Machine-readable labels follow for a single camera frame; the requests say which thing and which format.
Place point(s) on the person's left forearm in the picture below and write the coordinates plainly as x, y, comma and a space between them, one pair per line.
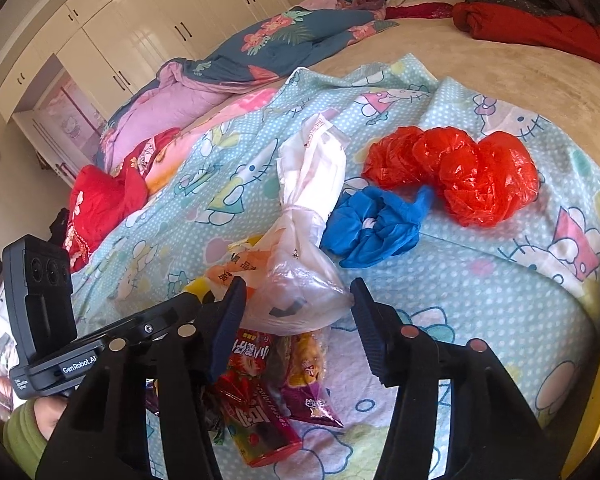
20, 435

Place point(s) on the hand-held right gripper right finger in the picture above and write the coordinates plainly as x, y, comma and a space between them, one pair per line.
367, 332

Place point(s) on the white translucent plastic bag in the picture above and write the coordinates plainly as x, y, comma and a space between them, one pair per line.
305, 180

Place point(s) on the pink printed blanket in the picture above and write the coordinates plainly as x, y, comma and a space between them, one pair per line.
220, 115

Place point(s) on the dark green snack packet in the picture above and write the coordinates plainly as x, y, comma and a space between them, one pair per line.
215, 430

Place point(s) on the red snack packet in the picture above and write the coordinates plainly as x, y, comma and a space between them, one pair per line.
260, 425

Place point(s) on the blue floral quilt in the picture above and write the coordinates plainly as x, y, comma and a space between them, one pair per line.
280, 35

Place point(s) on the red printed cloth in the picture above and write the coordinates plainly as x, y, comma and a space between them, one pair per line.
105, 200

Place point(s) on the white wardrobe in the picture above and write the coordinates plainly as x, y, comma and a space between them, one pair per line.
145, 25

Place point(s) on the red plastic bag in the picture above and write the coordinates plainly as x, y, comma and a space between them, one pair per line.
470, 175

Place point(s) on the dark red pillow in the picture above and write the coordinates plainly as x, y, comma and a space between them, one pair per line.
420, 10

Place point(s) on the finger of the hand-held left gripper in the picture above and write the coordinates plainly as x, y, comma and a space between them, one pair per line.
172, 311

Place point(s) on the orange yellow snack packet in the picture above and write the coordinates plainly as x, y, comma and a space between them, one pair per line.
220, 275

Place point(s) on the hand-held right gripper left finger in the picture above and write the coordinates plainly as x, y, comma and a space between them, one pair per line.
228, 327

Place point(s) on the light blue cartoon blanket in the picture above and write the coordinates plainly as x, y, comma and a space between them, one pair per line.
455, 285

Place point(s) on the blue plastic bag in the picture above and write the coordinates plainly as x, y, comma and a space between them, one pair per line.
370, 230

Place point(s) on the bed with beige sheet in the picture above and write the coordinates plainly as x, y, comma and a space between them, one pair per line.
480, 60

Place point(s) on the purple snack packet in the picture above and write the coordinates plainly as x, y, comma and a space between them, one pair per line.
310, 400

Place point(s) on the pink printed cabinet door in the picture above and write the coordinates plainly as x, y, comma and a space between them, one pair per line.
70, 110

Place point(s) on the red jacket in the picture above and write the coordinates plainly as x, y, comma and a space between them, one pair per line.
530, 30

